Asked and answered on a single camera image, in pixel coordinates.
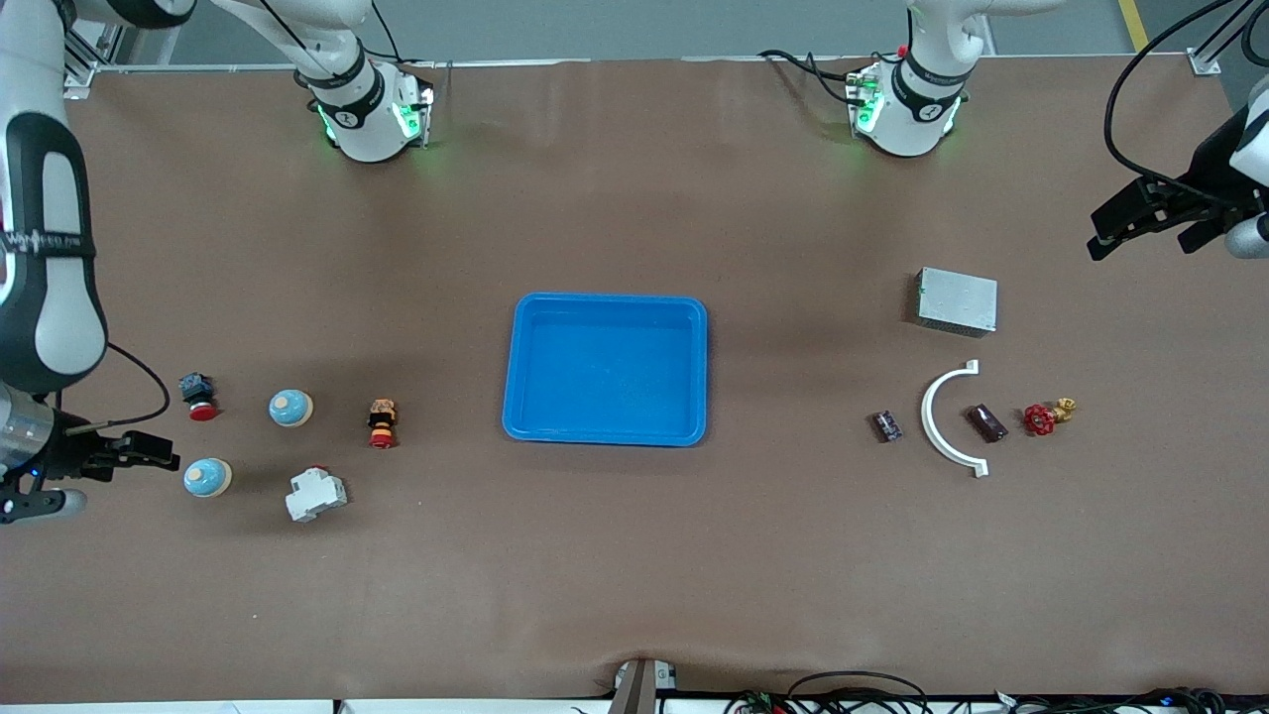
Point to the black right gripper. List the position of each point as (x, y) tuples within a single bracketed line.
[(67, 451)]

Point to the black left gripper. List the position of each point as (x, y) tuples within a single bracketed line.
[(1206, 169)]

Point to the blue round bell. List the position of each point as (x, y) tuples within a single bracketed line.
[(290, 408), (207, 477)]

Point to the dark brown capacitor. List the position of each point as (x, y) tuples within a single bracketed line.
[(987, 422)]

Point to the dark capacitor with pale stripes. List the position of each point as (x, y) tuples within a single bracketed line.
[(887, 425)]

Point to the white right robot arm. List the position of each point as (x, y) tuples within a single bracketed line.
[(50, 297)]

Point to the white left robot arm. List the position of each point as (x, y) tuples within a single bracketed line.
[(912, 119)]

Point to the red button with dark body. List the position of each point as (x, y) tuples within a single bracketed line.
[(198, 397)]

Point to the white circuit breaker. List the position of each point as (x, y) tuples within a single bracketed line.
[(315, 493)]

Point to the grey metal power supply box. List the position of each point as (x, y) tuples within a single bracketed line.
[(957, 300)]

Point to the red handwheel brass valve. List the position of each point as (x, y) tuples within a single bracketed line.
[(1039, 419)]

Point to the red button with orange body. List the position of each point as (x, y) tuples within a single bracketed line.
[(383, 423)]

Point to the blue plastic tray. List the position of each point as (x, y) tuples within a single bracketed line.
[(615, 372)]

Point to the brown table cover mat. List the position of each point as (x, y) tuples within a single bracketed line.
[(634, 555)]

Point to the black right camera mount plate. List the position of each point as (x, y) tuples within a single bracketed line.
[(18, 504)]

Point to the aluminium frame profile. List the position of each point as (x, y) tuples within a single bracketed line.
[(1203, 62), (109, 45)]

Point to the white curved plastic bracket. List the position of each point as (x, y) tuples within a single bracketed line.
[(927, 416)]

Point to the grey metal clamp bracket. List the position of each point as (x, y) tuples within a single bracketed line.
[(639, 689)]

